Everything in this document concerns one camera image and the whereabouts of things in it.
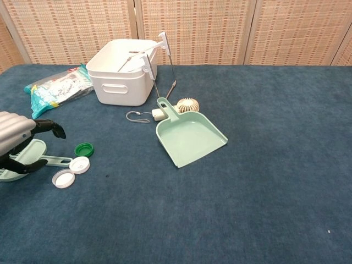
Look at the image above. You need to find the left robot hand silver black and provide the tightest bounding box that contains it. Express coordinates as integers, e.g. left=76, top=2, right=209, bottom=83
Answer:
left=0, top=111, right=67, bottom=175

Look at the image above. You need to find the green brush with lids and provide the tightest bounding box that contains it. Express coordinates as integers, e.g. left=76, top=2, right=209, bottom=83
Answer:
left=0, top=139, right=74, bottom=183

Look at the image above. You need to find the plain white bottle cap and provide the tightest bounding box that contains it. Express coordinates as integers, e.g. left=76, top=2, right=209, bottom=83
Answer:
left=52, top=168, right=76, bottom=190

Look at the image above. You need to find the green bottle cap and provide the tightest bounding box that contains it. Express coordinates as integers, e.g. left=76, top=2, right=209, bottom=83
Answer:
left=74, top=141, right=96, bottom=158

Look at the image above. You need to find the white bottle cap with print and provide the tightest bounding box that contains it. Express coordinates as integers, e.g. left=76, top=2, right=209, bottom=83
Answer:
left=68, top=156, right=92, bottom=175

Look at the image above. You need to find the teal plastic package bag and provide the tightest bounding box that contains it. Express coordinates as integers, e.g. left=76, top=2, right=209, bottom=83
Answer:
left=24, top=63, right=95, bottom=120

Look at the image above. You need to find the white plastic storage bin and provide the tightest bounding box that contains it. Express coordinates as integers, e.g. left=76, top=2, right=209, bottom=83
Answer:
left=85, top=38, right=158, bottom=107

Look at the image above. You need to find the woven folding screen panel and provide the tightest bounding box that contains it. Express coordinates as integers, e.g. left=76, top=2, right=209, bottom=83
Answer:
left=136, top=0, right=256, bottom=66
left=0, top=0, right=138, bottom=66
left=246, top=0, right=352, bottom=67

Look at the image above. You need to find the mint green dustpan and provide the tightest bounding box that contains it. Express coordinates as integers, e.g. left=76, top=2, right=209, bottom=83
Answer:
left=155, top=97, right=229, bottom=169

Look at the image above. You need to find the beige handheld fan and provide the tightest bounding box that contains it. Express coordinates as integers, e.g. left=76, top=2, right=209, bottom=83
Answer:
left=151, top=98, right=200, bottom=122

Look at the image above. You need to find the blue carpet table cover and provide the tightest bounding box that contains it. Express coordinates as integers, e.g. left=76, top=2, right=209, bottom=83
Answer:
left=0, top=63, right=352, bottom=264

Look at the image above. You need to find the grey fan lanyard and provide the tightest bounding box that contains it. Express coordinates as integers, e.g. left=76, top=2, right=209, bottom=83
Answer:
left=125, top=110, right=153, bottom=124

